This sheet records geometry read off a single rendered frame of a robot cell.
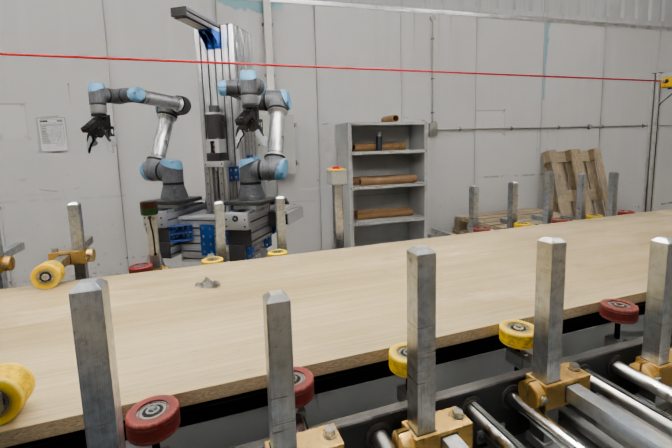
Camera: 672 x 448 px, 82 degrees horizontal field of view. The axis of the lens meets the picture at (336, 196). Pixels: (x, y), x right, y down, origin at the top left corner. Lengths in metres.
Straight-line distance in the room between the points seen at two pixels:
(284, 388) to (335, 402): 0.33
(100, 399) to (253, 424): 0.39
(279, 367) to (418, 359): 0.23
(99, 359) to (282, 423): 0.27
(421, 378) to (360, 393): 0.27
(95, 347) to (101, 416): 0.09
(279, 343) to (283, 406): 0.10
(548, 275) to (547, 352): 0.15
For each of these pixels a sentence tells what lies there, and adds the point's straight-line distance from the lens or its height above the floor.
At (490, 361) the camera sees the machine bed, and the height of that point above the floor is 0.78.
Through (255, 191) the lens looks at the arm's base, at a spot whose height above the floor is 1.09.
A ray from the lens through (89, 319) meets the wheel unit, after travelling 0.57.
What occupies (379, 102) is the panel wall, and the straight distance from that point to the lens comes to 4.59.
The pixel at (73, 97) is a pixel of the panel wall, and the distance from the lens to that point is 4.44.
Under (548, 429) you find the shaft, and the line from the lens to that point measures 0.90.
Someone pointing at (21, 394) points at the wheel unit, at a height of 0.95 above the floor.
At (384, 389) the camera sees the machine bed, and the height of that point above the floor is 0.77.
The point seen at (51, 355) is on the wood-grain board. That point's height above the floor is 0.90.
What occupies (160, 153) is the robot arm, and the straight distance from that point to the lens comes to 2.55.
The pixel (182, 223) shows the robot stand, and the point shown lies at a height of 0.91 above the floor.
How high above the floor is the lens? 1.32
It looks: 7 degrees down
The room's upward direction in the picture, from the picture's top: 2 degrees counter-clockwise
